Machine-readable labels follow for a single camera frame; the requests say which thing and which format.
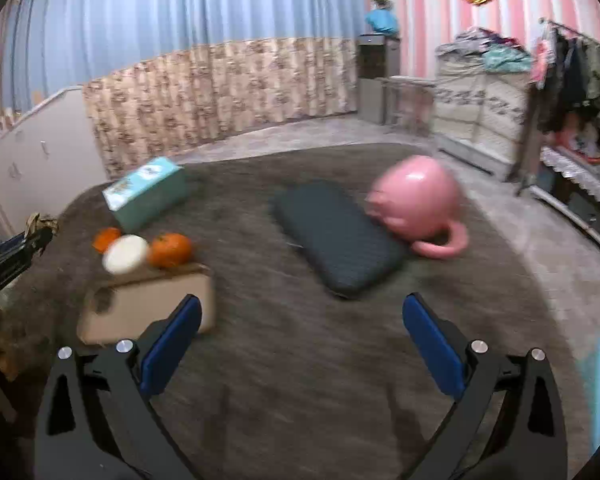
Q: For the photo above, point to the teal cardboard box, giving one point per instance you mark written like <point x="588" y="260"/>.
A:
<point x="147" y="195"/>

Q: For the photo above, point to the small potted plant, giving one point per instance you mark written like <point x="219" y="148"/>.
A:
<point x="381" y="2"/>

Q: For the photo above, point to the black cushion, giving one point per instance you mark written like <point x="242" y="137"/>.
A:
<point x="337" y="240"/>

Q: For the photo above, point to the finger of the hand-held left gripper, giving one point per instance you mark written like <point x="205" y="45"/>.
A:
<point x="35" y="244"/>

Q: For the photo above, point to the pink piggy bank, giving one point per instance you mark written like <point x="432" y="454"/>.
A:
<point x="415" y="195"/>

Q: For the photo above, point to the metal clothes rack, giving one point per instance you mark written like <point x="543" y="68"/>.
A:
<point x="527" y="135"/>

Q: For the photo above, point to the pile of clothes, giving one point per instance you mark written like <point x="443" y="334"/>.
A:
<point x="485" y="52"/>

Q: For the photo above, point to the blue and floral curtain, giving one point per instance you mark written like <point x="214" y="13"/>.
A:
<point x="180" y="35"/>

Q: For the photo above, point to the brown shaggy rug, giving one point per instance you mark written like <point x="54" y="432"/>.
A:
<point x="280" y="360"/>

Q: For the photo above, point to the furniture under patterned cloth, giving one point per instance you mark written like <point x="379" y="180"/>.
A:
<point x="480" y="115"/>

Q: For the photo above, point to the blue covered water bottle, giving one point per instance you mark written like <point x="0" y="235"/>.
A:
<point x="382" y="21"/>

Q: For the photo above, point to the white lace cloth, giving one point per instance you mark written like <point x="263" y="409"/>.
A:
<point x="580" y="167"/>

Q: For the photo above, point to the grey water dispenser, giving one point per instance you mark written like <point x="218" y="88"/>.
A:
<point x="375" y="80"/>

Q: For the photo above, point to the hanging clothes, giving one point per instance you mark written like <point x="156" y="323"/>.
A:
<point x="580" y="80"/>

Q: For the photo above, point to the small white table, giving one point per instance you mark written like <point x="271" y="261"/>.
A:
<point x="410" y="85"/>

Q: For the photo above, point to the orange tangerine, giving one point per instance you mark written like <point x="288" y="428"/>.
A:
<point x="105" y="239"/>
<point x="170" y="250"/>

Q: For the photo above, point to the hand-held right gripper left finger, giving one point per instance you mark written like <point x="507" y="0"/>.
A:
<point x="172" y="345"/>

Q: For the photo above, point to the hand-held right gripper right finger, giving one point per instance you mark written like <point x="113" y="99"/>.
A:
<point x="432" y="352"/>

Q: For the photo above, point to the white round onion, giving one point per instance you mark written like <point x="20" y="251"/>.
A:
<point x="125" y="255"/>

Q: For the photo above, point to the brown cardboard box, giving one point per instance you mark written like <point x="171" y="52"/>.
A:
<point x="130" y="305"/>

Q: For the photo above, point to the white cabinet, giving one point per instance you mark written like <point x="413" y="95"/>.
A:
<point x="40" y="160"/>

